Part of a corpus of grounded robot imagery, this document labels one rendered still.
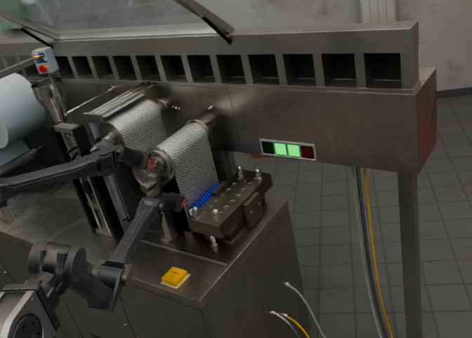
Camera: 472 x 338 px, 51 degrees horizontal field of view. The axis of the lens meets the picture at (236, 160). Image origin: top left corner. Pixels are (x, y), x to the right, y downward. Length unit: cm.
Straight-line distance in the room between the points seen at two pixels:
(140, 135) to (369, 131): 94
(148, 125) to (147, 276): 64
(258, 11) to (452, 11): 177
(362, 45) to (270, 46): 35
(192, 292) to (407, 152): 90
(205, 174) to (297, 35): 71
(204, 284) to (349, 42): 99
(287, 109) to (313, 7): 309
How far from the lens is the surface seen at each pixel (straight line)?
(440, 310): 294
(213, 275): 189
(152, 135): 218
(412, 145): 178
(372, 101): 175
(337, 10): 494
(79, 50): 259
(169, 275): 191
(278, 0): 494
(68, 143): 215
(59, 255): 115
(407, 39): 165
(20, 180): 172
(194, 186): 206
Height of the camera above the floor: 209
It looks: 27 degrees down
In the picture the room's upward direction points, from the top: 13 degrees counter-clockwise
